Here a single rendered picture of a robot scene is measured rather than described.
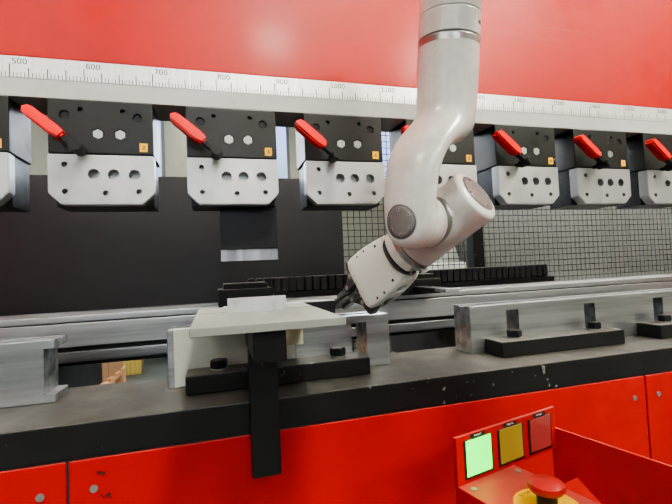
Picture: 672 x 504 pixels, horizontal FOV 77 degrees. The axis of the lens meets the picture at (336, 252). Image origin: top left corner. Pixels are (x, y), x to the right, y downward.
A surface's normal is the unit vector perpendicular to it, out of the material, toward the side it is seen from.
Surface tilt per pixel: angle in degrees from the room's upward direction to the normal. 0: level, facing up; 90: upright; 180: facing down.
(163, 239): 90
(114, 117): 90
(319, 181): 90
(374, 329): 90
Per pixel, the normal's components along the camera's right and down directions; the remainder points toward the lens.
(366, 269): -0.73, 0.00
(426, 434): 0.27, -0.05
